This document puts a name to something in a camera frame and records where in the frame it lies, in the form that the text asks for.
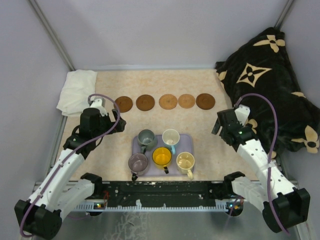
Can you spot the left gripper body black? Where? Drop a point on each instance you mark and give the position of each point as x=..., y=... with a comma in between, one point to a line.
x=105, y=124

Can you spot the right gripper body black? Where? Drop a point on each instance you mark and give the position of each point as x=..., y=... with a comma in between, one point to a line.
x=216, y=127

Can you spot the dark brown wooden coaster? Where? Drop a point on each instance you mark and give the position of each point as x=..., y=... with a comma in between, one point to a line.
x=205, y=101

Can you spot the woven rattan coaster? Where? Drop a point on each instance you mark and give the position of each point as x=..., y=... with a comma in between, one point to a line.
x=168, y=101
x=186, y=101

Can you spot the yellow mug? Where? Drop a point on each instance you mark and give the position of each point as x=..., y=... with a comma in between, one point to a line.
x=162, y=158

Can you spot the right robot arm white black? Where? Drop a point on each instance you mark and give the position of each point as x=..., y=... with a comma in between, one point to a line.
x=282, y=204

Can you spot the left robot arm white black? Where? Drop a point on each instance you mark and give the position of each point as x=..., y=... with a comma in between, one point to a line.
x=43, y=212

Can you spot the white folded cloth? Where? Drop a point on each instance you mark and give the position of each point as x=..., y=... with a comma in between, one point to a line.
x=73, y=99

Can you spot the lavender plastic tray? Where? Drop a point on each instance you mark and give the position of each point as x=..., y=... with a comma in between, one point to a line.
x=185, y=144

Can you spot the cream mug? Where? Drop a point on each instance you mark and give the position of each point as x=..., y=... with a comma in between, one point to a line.
x=185, y=164

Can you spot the grey green mug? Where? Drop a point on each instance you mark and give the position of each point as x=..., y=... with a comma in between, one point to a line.
x=147, y=140

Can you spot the white light-blue mug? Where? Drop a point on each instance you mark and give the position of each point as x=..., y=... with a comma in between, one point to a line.
x=171, y=138

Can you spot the purple mug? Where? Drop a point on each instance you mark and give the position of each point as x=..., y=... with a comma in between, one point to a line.
x=138, y=164

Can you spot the black floral blanket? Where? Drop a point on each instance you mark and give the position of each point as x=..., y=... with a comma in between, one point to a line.
x=261, y=71

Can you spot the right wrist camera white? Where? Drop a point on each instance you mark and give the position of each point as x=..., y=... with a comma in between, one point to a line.
x=242, y=113

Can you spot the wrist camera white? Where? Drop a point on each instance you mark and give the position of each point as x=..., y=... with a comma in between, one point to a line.
x=99, y=103
x=242, y=113

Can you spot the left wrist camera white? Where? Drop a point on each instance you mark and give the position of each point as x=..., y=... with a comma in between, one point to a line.
x=99, y=103

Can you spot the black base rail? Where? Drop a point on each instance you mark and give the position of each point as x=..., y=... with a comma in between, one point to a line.
x=163, y=193

